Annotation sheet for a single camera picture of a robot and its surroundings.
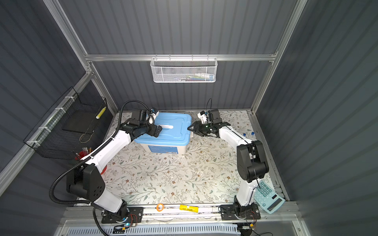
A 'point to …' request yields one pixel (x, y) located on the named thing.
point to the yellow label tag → (191, 208)
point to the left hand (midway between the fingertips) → (154, 124)
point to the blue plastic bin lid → (174, 130)
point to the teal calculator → (266, 197)
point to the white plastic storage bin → (164, 149)
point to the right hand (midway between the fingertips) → (191, 131)
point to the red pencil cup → (84, 152)
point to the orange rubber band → (160, 207)
